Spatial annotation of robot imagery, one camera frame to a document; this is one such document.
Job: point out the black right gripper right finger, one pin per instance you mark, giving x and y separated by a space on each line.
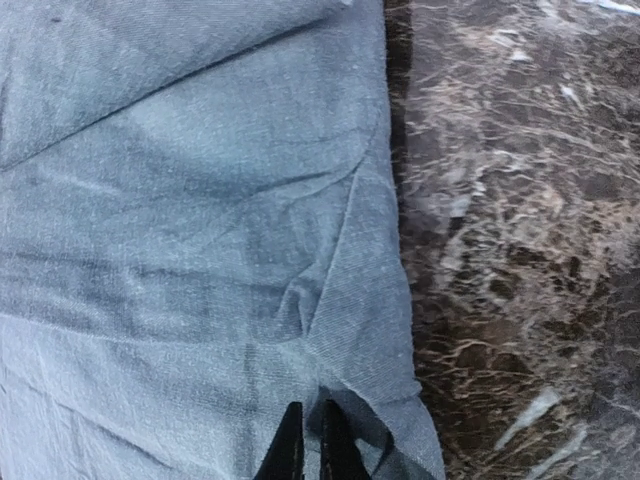
340 457

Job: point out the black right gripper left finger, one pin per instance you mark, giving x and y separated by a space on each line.
284 459

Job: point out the grey long sleeve shirt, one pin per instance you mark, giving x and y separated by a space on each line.
199 226

